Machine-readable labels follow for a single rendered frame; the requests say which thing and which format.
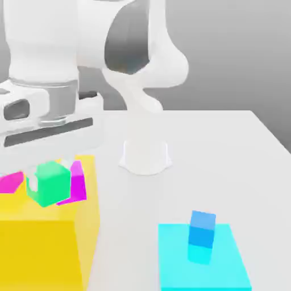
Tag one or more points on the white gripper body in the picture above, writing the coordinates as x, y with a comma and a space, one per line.
45, 133

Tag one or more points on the small cyan cube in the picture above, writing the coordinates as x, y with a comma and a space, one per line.
199, 254

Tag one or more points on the small blue cube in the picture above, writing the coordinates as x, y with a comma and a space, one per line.
201, 232

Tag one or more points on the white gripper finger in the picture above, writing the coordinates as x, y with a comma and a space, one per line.
65, 163
33, 180

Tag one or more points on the large cyan box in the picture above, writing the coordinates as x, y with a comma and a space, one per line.
227, 261

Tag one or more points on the large yellow box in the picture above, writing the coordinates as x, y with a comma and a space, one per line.
34, 250

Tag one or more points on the small magenta cube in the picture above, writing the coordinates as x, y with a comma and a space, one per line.
10, 183
78, 187

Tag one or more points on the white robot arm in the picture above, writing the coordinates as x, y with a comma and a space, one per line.
45, 45

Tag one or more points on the small green cube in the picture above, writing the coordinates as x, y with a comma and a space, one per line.
53, 184

